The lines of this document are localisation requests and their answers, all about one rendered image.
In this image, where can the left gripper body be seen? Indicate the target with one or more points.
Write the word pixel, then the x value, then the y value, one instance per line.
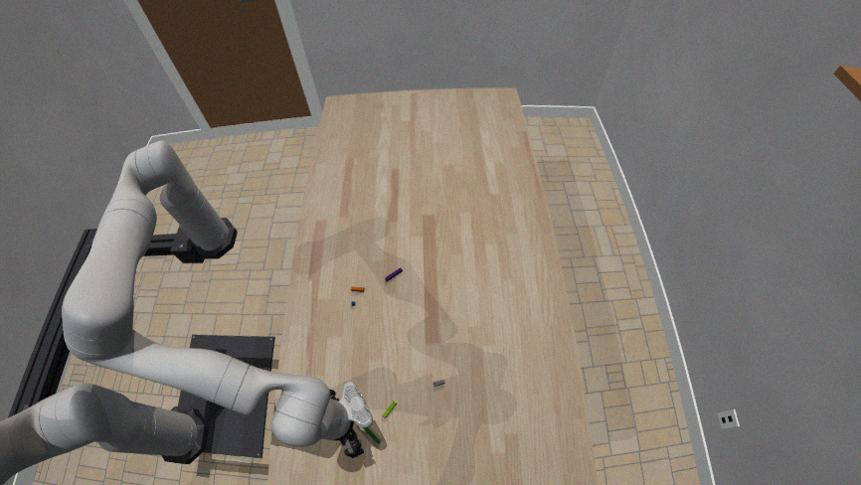
pixel 347 434

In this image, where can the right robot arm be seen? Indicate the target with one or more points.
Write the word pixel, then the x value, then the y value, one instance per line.
pixel 87 413

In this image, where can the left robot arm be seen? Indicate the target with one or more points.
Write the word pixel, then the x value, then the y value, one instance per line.
pixel 97 311

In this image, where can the purple rod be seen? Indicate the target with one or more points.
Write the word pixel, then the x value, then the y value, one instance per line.
pixel 393 274

